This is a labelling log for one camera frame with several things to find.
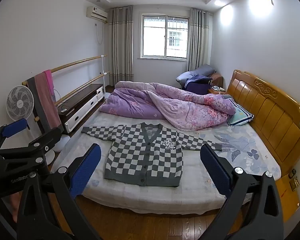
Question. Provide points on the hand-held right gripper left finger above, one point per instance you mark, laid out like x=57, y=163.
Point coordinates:
x=86, y=170

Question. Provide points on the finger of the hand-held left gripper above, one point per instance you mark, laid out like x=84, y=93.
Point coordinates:
x=15, y=127
x=27, y=148

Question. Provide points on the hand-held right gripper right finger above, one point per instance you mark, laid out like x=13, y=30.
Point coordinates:
x=215, y=170

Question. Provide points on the grey white checkered cardigan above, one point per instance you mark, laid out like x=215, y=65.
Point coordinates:
x=140, y=160

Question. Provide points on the white standing fan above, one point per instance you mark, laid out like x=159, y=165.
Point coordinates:
x=20, y=102

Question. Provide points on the bed mattress with white sheet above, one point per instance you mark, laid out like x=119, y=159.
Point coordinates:
x=190, y=192

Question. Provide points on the grey and pink towel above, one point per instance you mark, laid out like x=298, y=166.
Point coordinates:
x=43, y=100

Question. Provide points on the bright pink cloth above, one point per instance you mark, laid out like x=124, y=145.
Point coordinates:
x=49, y=80

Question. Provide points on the blue striped pillow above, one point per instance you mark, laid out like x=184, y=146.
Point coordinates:
x=240, y=113

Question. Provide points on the dark and white media cabinet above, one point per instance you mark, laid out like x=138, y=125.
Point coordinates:
x=82, y=107

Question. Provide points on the wooden nightstand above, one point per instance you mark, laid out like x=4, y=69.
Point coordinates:
x=216, y=91

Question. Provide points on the wooden headboard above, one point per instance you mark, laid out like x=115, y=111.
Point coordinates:
x=270, y=110

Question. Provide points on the dark purple cloth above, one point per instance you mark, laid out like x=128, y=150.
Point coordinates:
x=197, y=87

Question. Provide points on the purple floral quilt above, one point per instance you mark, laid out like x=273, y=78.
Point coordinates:
x=140, y=97

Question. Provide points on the brown armchair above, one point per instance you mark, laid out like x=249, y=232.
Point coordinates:
x=217, y=79

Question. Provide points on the double wooden ballet barre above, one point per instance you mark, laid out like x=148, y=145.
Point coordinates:
x=103, y=65

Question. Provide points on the grey striped curtain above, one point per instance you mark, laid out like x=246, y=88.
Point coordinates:
x=197, y=40
x=120, y=47

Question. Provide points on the white framed window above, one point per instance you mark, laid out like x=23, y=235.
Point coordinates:
x=155, y=37

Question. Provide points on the recessed ceiling light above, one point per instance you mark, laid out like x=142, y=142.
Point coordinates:
x=218, y=2

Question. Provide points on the brass bed frame bracket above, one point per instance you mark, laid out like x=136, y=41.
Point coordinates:
x=293, y=182

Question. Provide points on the white wall air conditioner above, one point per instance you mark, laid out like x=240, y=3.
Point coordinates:
x=96, y=13

